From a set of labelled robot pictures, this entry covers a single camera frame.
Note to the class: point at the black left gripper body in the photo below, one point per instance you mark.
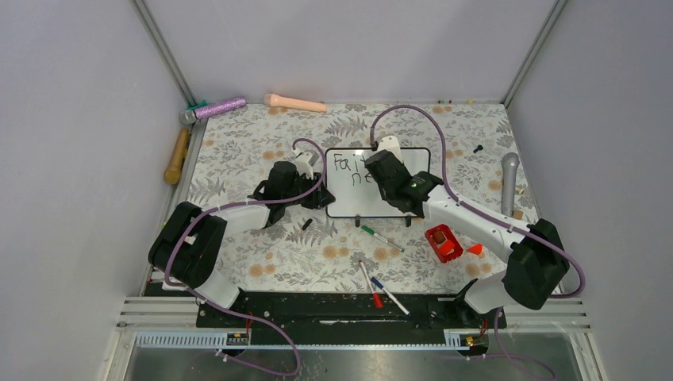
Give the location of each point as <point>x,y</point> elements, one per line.
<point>312,200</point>

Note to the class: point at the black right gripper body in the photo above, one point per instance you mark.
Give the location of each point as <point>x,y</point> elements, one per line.
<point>386,195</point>

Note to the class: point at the black marker cap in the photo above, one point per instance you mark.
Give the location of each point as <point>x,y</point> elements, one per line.
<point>307,224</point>

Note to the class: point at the small black-framed whiteboard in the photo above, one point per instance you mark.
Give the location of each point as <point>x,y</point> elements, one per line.
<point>357,194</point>

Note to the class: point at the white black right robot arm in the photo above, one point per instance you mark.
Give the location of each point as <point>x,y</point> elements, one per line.
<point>534,264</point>

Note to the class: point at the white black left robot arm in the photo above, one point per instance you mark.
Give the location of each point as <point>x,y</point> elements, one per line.
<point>188,245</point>

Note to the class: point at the green capped marker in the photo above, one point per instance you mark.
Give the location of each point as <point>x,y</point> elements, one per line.
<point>379,237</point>

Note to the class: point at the brown cylinder in box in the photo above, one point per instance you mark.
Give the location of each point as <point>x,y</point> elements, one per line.
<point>438,238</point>

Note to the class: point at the floral table mat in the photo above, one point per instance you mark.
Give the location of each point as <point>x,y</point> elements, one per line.
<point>238,149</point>

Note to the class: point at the red plastic box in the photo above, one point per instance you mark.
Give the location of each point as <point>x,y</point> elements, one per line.
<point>450,249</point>

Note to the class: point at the blue capped marker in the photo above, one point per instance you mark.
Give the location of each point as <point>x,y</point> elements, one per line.
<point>391,296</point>

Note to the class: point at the peach toy microphone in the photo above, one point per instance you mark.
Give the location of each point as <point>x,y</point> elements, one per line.
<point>274,100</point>

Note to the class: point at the red plastic triangle piece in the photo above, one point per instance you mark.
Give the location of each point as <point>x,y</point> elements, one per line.
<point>476,249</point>

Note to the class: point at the silver toy microphone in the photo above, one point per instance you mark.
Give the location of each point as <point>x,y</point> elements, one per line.
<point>510,163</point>

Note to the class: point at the red capped marker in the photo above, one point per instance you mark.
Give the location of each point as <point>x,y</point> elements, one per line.
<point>375,297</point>

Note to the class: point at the gold toy microphone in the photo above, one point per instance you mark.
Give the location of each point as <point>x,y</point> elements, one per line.
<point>173,171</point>

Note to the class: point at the purple glitter microphone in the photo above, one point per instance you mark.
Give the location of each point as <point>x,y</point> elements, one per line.
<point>206,110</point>

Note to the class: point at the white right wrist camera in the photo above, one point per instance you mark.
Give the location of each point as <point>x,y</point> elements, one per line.
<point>390,144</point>

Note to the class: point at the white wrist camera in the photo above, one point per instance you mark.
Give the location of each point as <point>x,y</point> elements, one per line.
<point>390,144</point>
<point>304,162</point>

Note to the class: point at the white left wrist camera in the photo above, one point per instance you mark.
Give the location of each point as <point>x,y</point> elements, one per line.
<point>304,162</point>

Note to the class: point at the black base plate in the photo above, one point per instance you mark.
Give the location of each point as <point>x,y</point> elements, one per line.
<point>333,318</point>

